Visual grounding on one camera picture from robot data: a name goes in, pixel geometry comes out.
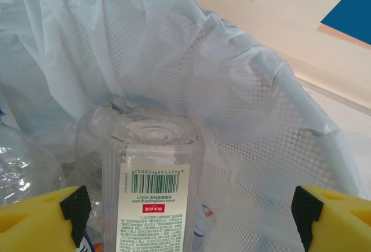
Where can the clear bottle orange label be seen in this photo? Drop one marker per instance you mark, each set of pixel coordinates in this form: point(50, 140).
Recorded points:
point(26, 162)

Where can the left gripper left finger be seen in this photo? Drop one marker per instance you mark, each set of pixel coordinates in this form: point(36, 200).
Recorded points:
point(32, 223)

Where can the grey mesh waste bin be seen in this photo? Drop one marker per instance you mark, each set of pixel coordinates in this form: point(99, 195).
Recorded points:
point(275, 162)

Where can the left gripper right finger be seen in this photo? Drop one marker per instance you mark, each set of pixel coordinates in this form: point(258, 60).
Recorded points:
point(339, 223)

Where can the clear bottle white Ganten cap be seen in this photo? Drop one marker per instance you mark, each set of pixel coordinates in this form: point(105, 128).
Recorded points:
point(207, 211)

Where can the square clear bottle green-white label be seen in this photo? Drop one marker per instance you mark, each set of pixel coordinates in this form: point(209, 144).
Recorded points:
point(153, 200)

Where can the white lined trash bin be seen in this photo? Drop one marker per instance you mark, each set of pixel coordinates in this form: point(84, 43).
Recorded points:
point(145, 46)

